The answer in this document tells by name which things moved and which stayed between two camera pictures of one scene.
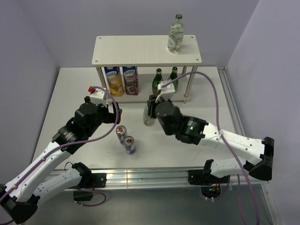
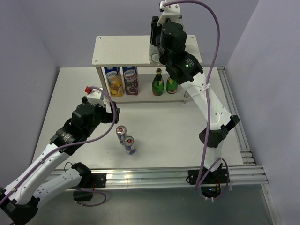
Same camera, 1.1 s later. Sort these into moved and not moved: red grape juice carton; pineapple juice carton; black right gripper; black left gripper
Moved: black right gripper
Not moved: red grape juice carton; pineapple juice carton; black left gripper
